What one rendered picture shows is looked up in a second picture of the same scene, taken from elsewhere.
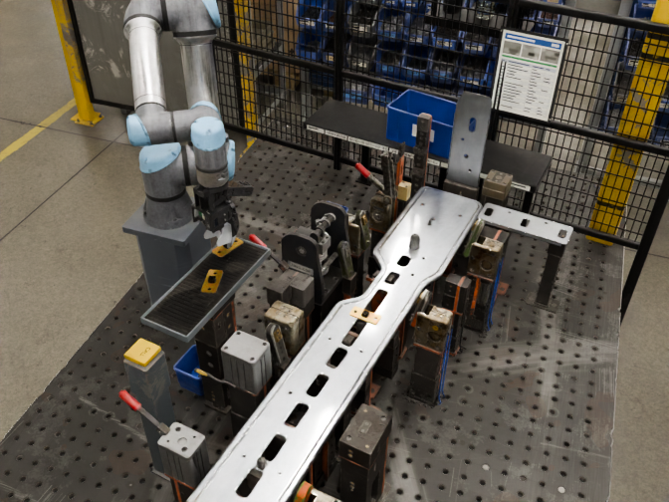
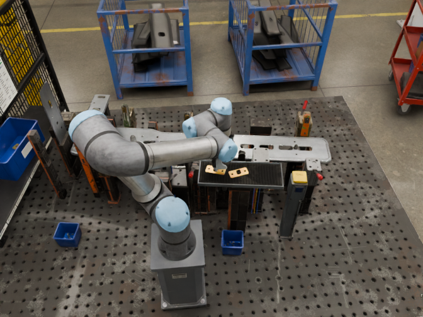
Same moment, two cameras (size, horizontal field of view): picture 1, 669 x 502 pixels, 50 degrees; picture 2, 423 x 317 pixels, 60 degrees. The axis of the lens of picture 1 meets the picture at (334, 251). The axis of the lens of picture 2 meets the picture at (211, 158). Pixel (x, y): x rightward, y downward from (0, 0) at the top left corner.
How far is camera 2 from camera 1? 2.24 m
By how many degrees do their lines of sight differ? 75
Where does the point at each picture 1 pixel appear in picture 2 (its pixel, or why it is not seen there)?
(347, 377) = (236, 138)
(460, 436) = not seen: hidden behind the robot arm
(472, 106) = (45, 95)
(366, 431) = (262, 121)
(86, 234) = not seen: outside the picture
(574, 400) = (169, 116)
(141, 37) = (160, 144)
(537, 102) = (9, 88)
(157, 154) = (180, 205)
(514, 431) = not seen: hidden behind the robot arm
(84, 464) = (310, 270)
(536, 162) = (38, 109)
